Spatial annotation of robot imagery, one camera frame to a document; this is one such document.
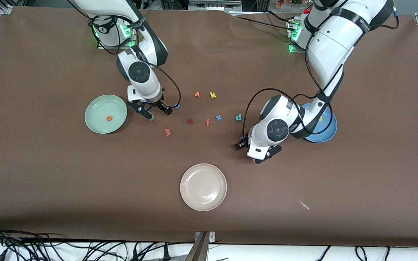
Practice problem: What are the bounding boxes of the pale green plate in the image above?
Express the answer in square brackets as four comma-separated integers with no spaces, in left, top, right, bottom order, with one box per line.
[85,95,128,134]

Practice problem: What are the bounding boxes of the beige plate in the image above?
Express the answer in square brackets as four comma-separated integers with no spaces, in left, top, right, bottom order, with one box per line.
[180,163,228,212]

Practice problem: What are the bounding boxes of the blue plate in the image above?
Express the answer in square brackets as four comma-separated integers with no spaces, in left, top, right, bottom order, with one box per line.
[301,103,338,143]

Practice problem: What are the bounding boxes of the grey metal background device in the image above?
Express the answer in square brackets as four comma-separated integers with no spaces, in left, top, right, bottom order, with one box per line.
[188,0,243,12]

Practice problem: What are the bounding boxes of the brown table cover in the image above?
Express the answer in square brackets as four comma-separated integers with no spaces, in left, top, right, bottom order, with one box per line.
[0,5,418,247]

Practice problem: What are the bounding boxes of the orange background items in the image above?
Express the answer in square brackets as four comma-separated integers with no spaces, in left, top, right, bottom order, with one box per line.
[276,0,304,8]

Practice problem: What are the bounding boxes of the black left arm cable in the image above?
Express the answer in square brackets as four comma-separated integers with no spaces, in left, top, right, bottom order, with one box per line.
[243,88,344,137]

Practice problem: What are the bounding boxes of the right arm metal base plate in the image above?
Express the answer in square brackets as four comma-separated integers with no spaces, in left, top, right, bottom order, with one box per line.
[97,14,137,50]

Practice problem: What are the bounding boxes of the metal table edge bracket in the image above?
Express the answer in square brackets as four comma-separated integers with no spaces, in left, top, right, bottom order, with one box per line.
[185,231,216,261]

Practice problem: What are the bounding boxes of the black cable on table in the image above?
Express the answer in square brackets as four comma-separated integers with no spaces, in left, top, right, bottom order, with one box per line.
[225,10,298,32]

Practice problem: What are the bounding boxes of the black cable tangle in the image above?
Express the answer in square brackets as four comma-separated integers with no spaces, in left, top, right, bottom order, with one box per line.
[0,223,195,261]

